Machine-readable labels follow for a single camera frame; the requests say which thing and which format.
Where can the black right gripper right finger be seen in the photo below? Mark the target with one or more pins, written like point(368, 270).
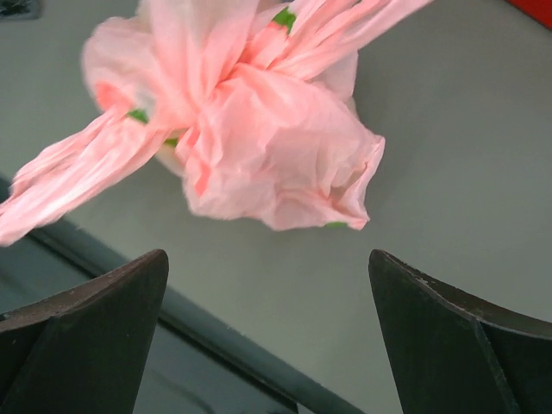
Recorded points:
point(452, 352)

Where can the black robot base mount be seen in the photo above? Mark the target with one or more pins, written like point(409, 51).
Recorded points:
point(184, 373)

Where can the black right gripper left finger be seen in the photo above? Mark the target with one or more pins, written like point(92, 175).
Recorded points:
point(84, 350)

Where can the pink plastic bag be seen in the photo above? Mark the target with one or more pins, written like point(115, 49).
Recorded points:
point(249, 102)

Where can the red plastic tray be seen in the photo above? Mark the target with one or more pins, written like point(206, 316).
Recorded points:
point(538, 10)

